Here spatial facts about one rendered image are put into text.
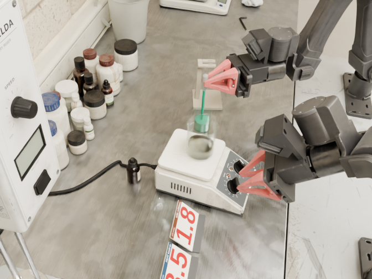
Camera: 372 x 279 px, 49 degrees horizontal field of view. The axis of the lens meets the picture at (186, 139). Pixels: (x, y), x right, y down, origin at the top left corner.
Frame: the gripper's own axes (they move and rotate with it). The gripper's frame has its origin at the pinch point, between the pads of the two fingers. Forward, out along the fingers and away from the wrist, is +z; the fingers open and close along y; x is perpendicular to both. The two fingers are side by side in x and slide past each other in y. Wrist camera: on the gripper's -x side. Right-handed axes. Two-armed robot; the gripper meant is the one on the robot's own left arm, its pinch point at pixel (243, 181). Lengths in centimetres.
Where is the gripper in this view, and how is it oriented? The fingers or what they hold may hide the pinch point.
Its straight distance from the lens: 78.4
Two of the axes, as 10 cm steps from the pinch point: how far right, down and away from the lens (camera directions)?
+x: 6.1, 6.0, 5.1
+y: -2.0, 7.4, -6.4
